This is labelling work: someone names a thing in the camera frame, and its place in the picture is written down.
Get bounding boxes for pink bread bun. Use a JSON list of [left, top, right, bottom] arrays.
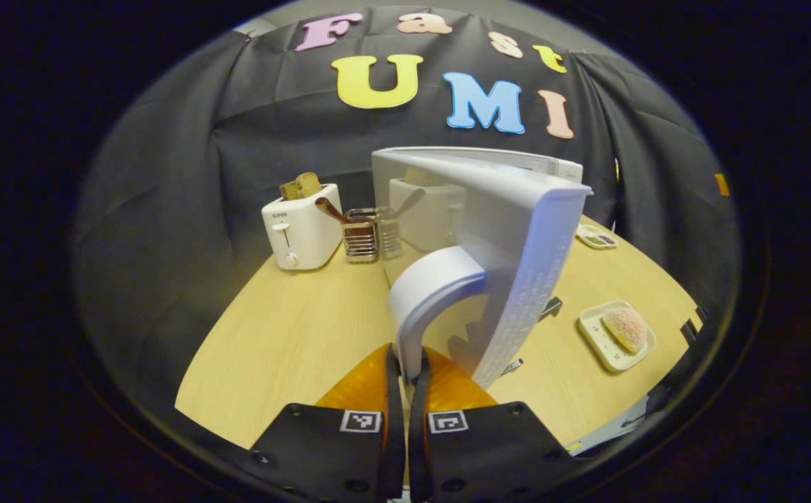
[[601, 308, 649, 354]]

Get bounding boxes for brown spoon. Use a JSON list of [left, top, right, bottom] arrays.
[[314, 196, 358, 226]]

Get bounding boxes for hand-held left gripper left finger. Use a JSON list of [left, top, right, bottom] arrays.
[[248, 342, 406, 503]]

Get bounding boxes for brown toast slice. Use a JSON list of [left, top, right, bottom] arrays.
[[279, 171, 323, 201]]

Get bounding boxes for white divided plate with beans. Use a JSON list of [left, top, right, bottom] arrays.
[[576, 224, 619, 250]]

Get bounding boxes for pale green rectangular tray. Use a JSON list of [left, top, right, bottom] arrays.
[[578, 300, 657, 373]]

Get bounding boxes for white microwave oven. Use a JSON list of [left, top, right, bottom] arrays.
[[370, 145, 594, 391]]

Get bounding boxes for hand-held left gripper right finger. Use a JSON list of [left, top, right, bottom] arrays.
[[409, 346, 573, 503]]

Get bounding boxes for metal wire utensil rack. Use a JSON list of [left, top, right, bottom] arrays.
[[342, 207, 380, 263]]

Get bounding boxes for black backdrop cloth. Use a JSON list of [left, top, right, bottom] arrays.
[[73, 6, 741, 420]]

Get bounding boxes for white toaster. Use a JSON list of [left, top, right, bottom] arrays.
[[261, 183, 344, 272]]

